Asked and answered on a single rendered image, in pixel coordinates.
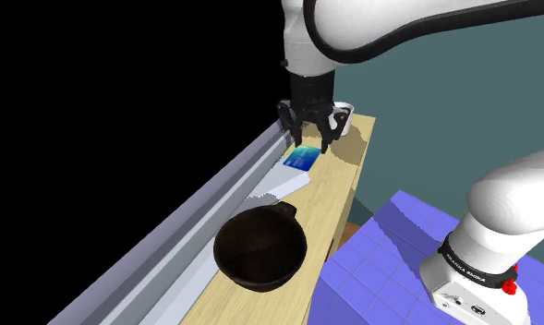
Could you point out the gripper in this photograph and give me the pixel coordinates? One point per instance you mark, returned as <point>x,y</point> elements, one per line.
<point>311,97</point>

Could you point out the white cup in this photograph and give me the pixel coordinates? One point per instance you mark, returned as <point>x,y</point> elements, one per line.
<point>346,128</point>

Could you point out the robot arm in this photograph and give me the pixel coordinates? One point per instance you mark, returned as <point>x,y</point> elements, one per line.
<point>366,27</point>

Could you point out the blue card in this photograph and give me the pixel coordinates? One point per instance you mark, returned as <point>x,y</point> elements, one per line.
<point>302,158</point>

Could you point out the light wooden table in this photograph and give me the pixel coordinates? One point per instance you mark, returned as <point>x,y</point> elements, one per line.
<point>319,198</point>

